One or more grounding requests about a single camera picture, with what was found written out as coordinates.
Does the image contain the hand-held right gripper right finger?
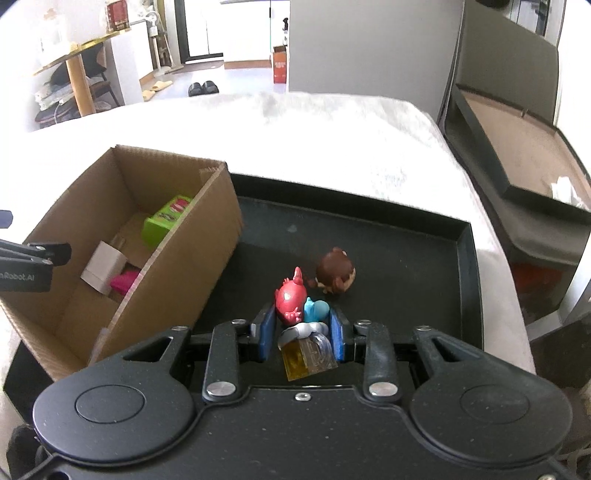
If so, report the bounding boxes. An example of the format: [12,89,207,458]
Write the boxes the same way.
[329,305,490,400]

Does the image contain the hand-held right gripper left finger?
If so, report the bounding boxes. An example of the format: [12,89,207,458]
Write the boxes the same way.
[111,302,278,401]

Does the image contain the red and blue figurine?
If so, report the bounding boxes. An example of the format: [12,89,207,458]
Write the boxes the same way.
[274,266,339,381]

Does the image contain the white charger plug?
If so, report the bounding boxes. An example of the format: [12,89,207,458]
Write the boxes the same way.
[81,240,127,296]

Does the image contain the pink figurine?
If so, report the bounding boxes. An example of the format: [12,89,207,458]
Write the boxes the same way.
[110,270,141,295]

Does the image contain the black tray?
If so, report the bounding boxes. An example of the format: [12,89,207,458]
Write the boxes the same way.
[2,173,485,407]

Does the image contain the brown cardboard box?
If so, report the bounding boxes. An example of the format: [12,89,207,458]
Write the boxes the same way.
[0,144,244,381]

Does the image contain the green plastic box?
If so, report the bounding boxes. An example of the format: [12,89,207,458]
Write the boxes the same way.
[142,195,194,247]

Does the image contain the brown round figurine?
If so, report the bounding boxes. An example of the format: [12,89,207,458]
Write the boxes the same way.
[308,247,357,295]

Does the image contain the round yellow-top table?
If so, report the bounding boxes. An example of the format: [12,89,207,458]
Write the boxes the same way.
[31,31,139,118]

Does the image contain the yellow slippers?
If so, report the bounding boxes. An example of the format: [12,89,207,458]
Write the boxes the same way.
[142,79,174,101]

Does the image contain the white floor fan stand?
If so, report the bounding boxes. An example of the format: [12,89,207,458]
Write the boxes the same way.
[148,14,185,77]

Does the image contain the red box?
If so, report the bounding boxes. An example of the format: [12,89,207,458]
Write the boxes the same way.
[105,1,129,32]

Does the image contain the black framed glass door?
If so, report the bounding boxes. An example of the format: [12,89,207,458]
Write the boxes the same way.
[173,0,227,65]

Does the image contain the orange carton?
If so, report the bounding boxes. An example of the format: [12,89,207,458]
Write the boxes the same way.
[271,45,289,85]

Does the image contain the white crumpled tissue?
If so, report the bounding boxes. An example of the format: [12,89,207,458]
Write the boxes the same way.
[549,176,583,204]

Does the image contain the black storage case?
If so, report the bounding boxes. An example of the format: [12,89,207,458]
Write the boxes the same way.
[436,0,591,278]

